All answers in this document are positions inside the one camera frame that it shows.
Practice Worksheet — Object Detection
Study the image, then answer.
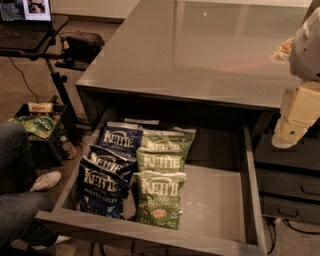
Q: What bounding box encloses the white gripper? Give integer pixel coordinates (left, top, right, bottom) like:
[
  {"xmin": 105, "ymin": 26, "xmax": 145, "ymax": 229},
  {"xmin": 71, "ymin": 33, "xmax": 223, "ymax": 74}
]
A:
[{"xmin": 271, "ymin": 81, "xmax": 320, "ymax": 149}]

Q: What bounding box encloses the green jalapeno chip bag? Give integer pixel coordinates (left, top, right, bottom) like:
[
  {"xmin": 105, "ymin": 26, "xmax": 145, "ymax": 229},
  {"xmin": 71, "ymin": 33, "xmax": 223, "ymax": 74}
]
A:
[
  {"xmin": 136, "ymin": 147, "xmax": 184, "ymax": 173},
  {"xmin": 134, "ymin": 171, "xmax": 186, "ymax": 230},
  {"xmin": 141, "ymin": 127, "xmax": 196, "ymax": 159}
]

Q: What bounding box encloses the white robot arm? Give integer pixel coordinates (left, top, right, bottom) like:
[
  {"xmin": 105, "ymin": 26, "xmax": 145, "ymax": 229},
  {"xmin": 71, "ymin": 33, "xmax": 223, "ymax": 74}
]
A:
[{"xmin": 271, "ymin": 0, "xmax": 320, "ymax": 149}]

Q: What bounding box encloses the open grey top drawer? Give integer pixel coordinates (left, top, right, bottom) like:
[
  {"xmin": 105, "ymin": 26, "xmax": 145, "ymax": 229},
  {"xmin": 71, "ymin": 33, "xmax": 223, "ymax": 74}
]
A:
[{"xmin": 37, "ymin": 111, "xmax": 267, "ymax": 256}]

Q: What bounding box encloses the grey counter cabinet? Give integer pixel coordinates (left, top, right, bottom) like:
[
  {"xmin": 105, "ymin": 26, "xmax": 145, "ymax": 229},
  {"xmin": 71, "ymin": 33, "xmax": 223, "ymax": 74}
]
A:
[{"xmin": 77, "ymin": 0, "xmax": 306, "ymax": 131}]

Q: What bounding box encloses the rear blue Kettle chip bag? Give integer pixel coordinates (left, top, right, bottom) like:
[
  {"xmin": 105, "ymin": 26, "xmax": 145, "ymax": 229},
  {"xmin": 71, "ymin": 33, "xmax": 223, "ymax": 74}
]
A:
[{"xmin": 99, "ymin": 122, "xmax": 143, "ymax": 158}]

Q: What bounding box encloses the blue kettle chip bag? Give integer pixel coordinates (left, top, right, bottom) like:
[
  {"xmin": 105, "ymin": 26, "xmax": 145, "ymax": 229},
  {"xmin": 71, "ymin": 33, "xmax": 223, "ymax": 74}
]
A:
[
  {"xmin": 99, "ymin": 122, "xmax": 143, "ymax": 158},
  {"xmin": 78, "ymin": 157, "xmax": 130, "ymax": 219},
  {"xmin": 87, "ymin": 145, "xmax": 137, "ymax": 182}
]

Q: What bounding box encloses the middle blue Kettle chip bag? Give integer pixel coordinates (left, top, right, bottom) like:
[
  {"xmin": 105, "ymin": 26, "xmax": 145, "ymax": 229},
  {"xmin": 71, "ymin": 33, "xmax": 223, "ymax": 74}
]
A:
[{"xmin": 87, "ymin": 145, "xmax": 137, "ymax": 182}]

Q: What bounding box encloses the front blue Kettle chip bag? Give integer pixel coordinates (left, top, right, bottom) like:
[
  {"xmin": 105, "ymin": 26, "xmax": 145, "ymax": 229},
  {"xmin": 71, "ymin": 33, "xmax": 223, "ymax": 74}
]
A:
[{"xmin": 78, "ymin": 157, "xmax": 130, "ymax": 219}]

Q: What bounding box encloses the dark bag on stand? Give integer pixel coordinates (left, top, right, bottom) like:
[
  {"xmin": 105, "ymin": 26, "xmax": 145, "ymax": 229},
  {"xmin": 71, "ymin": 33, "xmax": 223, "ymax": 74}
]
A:
[{"xmin": 55, "ymin": 31, "xmax": 105, "ymax": 71}]

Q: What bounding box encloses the black lower drawers unit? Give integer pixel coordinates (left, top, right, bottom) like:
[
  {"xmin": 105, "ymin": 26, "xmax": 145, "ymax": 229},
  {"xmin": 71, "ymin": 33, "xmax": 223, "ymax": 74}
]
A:
[{"xmin": 254, "ymin": 134, "xmax": 320, "ymax": 224}]

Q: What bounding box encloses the small bottle beside crate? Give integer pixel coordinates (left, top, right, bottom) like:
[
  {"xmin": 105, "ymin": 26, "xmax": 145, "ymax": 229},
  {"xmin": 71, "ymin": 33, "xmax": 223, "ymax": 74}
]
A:
[{"xmin": 60, "ymin": 136, "xmax": 76, "ymax": 159}]

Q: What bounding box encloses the black crate with snacks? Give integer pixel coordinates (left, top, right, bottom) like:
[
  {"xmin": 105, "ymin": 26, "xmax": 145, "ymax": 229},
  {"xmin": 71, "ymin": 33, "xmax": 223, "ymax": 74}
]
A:
[{"xmin": 13, "ymin": 104, "xmax": 68, "ymax": 168}]

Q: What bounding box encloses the white sneaker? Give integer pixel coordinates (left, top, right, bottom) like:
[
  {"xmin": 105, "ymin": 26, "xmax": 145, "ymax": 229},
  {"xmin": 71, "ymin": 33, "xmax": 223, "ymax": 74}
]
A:
[{"xmin": 30, "ymin": 171, "xmax": 62, "ymax": 192}]

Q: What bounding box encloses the green snack package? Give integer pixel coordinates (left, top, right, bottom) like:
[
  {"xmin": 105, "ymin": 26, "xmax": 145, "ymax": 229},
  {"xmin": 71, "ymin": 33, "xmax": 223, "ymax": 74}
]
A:
[{"xmin": 9, "ymin": 114, "xmax": 61, "ymax": 139}]

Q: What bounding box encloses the black laptop stand table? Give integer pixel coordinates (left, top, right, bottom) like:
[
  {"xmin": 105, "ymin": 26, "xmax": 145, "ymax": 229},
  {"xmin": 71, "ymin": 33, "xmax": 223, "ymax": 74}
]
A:
[{"xmin": 0, "ymin": 14, "xmax": 91, "ymax": 131}]

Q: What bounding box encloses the tan box on crate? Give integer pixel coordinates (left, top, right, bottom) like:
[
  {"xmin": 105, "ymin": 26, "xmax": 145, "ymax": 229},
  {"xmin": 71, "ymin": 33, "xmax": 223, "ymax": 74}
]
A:
[{"xmin": 28, "ymin": 102, "xmax": 53, "ymax": 113}]

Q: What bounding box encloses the person's leg in jeans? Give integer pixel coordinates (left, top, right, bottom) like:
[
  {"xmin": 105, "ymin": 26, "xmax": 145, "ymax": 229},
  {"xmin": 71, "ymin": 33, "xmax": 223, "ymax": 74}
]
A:
[{"xmin": 0, "ymin": 123, "xmax": 37, "ymax": 194}]

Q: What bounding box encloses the person's near leg jeans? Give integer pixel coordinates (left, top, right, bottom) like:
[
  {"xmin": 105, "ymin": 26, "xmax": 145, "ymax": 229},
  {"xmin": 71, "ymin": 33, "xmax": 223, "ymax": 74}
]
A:
[{"xmin": 0, "ymin": 192, "xmax": 69, "ymax": 250}]

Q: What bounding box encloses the open laptop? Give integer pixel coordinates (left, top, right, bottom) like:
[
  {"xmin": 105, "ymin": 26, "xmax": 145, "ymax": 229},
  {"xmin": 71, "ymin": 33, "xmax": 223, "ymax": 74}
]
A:
[{"xmin": 0, "ymin": 0, "xmax": 53, "ymax": 52}]

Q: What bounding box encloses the floor cables right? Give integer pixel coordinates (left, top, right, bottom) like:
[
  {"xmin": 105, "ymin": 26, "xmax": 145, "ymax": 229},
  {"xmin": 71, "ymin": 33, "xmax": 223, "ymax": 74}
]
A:
[{"xmin": 265, "ymin": 217, "xmax": 320, "ymax": 256}]

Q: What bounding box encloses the black power cable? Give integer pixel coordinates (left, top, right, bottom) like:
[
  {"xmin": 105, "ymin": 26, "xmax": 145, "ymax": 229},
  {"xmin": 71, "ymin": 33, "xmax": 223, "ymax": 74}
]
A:
[{"xmin": 7, "ymin": 56, "xmax": 40, "ymax": 104}]

